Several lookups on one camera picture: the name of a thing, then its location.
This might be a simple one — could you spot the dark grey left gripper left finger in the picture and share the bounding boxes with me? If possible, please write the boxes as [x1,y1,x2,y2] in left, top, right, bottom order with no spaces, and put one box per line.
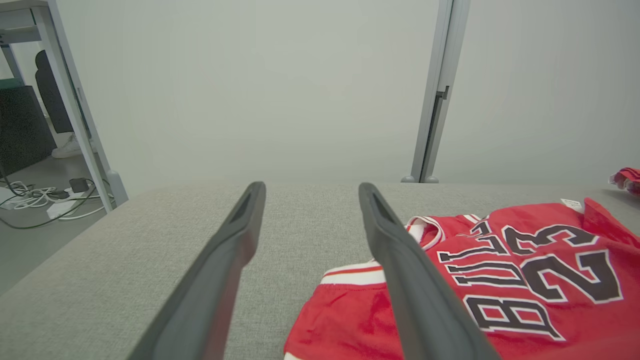
[127,181,267,360]

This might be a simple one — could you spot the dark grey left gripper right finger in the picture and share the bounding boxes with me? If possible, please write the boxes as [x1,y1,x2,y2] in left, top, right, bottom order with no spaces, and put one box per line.
[358,182,501,360]

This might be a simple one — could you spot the red jersey shirt white sleeves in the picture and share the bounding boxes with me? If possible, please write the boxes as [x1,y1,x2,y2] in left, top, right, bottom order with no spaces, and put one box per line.
[283,197,640,360]

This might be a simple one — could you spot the red shorts with white stripe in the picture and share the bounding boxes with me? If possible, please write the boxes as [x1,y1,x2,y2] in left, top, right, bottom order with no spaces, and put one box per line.
[608,167,640,196]

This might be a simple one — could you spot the white sneaker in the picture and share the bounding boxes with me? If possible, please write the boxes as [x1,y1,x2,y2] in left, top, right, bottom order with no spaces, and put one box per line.
[51,134,95,159]

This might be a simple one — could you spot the grey wheeled stand leg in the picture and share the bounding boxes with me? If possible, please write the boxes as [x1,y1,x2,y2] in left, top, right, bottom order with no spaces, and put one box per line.
[0,0,129,213]

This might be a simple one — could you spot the black computer tower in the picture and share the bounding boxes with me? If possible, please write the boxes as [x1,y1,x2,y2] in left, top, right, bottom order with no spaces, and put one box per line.
[0,85,57,177]

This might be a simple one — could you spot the black trouser leg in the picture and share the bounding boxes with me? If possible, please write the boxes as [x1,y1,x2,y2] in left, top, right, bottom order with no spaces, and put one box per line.
[35,50,76,134]

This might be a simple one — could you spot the black cable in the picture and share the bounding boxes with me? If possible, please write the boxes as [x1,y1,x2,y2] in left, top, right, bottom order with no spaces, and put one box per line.
[0,165,103,231]

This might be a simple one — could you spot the white power strip with cables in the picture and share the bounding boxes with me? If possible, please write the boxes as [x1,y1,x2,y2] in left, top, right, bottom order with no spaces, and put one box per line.
[0,180,108,222]

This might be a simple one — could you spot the grey partition post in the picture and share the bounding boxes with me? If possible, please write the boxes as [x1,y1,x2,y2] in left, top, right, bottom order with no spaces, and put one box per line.
[401,0,471,184]

